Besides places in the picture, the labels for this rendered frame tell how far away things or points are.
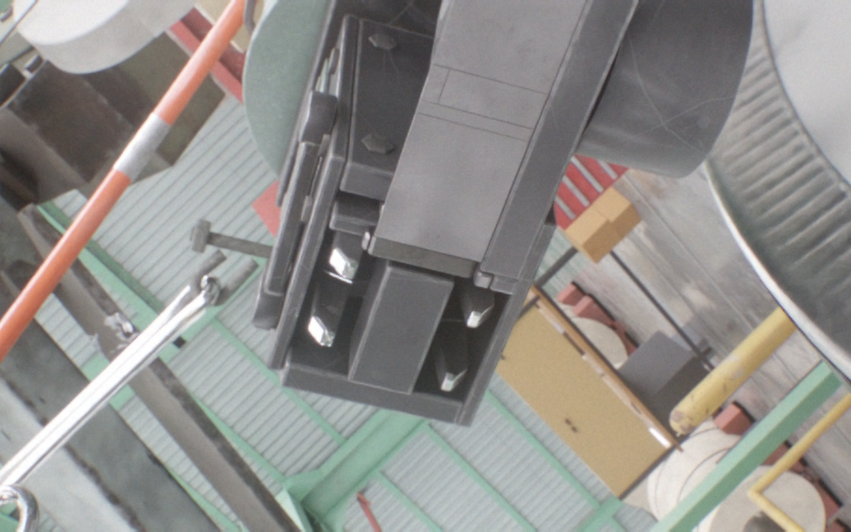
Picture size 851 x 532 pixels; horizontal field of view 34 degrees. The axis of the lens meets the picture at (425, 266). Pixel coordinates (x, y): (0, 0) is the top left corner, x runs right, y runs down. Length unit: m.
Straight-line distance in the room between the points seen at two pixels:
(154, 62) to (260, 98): 0.83
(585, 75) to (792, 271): 0.12
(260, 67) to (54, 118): 0.71
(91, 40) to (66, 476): 0.38
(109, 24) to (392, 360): 0.70
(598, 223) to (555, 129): 9.02
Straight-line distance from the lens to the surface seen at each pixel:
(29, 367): 1.25
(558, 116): 0.43
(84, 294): 1.23
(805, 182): 0.54
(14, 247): 1.25
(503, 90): 0.43
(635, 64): 0.44
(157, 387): 1.24
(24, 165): 1.34
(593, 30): 0.42
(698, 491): 4.05
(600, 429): 10.79
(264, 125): 0.61
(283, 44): 0.59
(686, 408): 4.37
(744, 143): 0.59
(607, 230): 9.49
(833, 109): 0.58
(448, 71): 0.42
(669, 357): 11.15
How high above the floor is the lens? 1.45
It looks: 1 degrees down
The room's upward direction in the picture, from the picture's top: 134 degrees counter-clockwise
